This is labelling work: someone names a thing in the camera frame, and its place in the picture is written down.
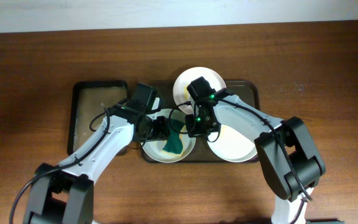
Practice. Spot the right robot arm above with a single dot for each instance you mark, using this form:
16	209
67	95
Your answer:
290	161

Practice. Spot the green and yellow sponge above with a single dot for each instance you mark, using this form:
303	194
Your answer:
174	145

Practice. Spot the large brown serving tray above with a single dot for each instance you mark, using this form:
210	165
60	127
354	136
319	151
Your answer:
197	150

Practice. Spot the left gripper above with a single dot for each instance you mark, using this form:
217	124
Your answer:
164	133

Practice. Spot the cream white plate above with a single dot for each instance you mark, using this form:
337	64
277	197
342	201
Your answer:
231	146

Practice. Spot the pink plate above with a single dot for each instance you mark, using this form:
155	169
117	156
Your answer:
193	84

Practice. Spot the small black water tray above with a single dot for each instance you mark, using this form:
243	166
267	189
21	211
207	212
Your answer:
89	99

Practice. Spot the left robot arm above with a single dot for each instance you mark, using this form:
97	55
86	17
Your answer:
65	193

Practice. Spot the pale blue plate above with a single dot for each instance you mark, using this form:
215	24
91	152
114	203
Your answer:
154	148

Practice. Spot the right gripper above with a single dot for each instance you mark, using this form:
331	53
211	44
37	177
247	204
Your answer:
192	130

